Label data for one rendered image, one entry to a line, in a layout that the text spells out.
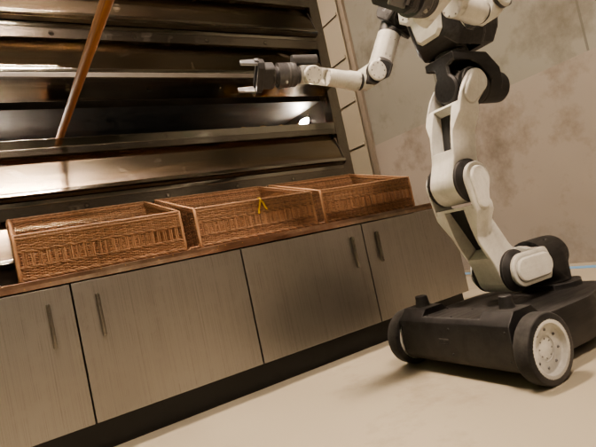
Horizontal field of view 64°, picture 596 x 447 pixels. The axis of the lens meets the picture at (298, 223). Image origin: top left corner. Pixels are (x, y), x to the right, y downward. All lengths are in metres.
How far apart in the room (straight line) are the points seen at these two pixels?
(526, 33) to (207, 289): 2.86
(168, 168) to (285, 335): 1.00
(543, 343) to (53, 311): 1.44
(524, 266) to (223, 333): 1.07
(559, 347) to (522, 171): 2.38
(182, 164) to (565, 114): 2.46
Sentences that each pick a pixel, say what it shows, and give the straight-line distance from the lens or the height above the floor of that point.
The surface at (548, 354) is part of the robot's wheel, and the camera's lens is 1.53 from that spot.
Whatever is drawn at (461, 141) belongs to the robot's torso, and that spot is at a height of 0.74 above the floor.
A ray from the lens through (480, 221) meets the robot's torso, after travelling 1.65.
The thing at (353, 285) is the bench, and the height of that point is 0.29.
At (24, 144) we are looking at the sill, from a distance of 2.32.
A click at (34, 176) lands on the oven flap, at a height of 1.02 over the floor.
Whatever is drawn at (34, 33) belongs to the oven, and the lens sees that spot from 2.51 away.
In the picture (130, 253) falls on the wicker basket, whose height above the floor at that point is 0.61.
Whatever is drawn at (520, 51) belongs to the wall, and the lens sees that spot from 3.84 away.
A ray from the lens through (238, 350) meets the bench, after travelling 1.85.
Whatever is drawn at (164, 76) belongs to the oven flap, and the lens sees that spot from 2.38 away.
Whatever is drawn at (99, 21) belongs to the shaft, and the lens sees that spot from 1.41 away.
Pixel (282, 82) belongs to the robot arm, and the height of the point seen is 1.09.
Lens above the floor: 0.53
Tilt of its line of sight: 2 degrees up
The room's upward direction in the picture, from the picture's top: 12 degrees counter-clockwise
